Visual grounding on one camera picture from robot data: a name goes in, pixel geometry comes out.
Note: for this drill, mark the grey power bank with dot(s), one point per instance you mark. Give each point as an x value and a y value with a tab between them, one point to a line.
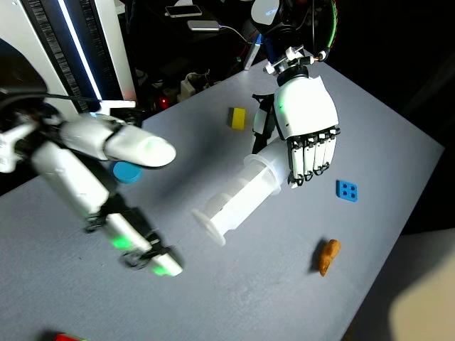
203	26

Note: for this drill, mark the white power adapter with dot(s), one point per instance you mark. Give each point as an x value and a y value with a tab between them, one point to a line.
188	89

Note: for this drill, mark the white robot body column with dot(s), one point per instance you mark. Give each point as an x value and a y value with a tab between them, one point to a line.
113	53

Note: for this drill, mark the blue four-hole block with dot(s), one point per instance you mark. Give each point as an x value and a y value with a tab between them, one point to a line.
346	190

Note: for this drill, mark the blue round cap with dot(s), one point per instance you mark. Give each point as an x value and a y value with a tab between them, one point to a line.
126	174

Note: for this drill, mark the yellow block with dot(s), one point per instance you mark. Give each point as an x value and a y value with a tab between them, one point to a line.
238	119

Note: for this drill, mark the brown toy piece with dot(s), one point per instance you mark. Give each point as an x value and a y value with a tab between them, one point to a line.
328	257

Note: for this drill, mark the red and green block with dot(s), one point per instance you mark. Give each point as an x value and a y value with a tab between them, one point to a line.
67	337

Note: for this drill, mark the large translucent plastic syringe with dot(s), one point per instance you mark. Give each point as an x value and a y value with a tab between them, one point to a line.
241	199

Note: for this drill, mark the white and blue connector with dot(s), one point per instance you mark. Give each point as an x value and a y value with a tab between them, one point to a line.
253	53

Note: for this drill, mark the white smartphone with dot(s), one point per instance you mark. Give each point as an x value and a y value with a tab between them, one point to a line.
183	10

